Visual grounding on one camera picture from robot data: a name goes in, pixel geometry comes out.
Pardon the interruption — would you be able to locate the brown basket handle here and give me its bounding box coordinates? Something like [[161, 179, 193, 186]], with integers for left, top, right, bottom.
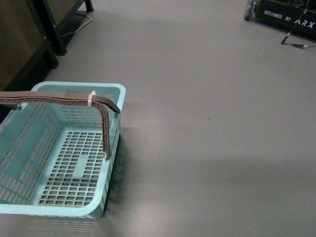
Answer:
[[0, 91, 120, 158]]

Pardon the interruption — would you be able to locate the black cable with connector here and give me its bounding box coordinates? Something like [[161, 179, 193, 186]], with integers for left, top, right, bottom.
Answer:
[[280, 0, 316, 49]]

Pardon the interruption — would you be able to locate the white zip tie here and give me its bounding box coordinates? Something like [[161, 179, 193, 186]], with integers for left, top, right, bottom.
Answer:
[[87, 91, 96, 107]]

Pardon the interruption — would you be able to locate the black shelf frame leg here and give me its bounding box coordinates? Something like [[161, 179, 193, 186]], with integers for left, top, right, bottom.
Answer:
[[26, 0, 67, 69]]

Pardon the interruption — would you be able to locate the teal plastic shopping basket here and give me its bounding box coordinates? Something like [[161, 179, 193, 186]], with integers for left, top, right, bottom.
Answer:
[[0, 81, 126, 218]]

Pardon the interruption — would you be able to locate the white floor cable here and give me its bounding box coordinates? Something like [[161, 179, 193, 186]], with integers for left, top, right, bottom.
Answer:
[[60, 12, 92, 38]]

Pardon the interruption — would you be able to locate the grey caster wheel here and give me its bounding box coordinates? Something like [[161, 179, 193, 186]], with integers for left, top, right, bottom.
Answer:
[[243, 0, 257, 21]]

